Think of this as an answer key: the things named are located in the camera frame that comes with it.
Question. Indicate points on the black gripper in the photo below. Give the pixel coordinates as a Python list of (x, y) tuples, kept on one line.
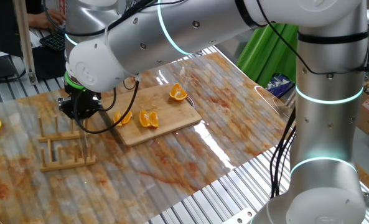
[(84, 104)]

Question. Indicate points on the cut orange piece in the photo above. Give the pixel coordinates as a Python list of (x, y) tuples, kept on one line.
[(117, 119), (178, 93), (144, 119), (154, 120), (127, 117)]

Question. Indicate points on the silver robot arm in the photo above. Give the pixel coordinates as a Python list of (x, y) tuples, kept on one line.
[(327, 124)]

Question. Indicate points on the bare person hand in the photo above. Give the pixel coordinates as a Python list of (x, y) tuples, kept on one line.
[(45, 18)]

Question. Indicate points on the wooden peg rack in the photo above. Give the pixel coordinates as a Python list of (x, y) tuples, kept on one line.
[(59, 166)]

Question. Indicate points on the black desk pad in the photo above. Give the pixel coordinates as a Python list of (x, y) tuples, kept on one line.
[(48, 62)]

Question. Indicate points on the black computer keyboard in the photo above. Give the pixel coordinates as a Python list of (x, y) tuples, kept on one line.
[(55, 42)]

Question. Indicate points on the white paper sheet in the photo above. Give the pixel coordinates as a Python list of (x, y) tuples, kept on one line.
[(35, 39)]

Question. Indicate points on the bamboo cutting board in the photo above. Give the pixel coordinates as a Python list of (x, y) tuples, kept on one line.
[(178, 119)]

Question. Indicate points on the marble pattern plastic mat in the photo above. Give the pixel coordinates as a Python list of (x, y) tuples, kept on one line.
[(171, 174)]

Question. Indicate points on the black monitor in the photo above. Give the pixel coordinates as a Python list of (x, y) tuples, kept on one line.
[(0, 25)]

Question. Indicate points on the green fabric curtain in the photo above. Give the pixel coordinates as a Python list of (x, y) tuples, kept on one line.
[(265, 56)]

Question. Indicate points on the blue patterned bag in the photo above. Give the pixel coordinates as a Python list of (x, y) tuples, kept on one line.
[(279, 85)]

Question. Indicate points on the aluminium frame post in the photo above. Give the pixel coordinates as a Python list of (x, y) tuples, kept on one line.
[(25, 46), (291, 99)]

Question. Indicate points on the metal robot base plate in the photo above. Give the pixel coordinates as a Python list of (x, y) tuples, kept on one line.
[(238, 217)]

